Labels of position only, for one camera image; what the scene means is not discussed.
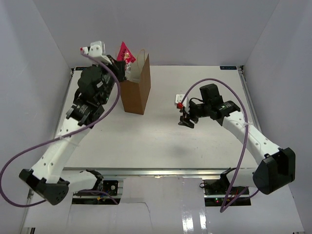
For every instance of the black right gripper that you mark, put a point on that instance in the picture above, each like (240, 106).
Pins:
(185, 119)

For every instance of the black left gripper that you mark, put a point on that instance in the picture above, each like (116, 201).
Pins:
(118, 67)

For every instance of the red snack packet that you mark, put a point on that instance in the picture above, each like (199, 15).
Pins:
(126, 56)

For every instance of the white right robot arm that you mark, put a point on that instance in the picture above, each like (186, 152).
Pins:
(275, 165)

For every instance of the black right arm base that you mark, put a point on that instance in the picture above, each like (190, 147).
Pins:
(214, 194)

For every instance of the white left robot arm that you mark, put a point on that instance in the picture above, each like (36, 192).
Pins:
(46, 178)

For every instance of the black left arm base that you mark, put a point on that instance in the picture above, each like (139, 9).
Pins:
(109, 186)

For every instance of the brown paper bag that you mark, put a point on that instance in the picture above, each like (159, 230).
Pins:
(135, 90)

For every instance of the blue label back right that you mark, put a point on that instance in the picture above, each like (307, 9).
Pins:
(228, 67)

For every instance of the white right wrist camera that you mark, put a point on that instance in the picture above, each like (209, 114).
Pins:
(182, 102)

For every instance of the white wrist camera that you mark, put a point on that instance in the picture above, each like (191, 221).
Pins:
(182, 102)
(96, 50)

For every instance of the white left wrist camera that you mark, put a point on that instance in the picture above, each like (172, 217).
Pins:
(96, 50)

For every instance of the aluminium front rail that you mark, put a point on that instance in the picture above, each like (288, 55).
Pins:
(159, 172)

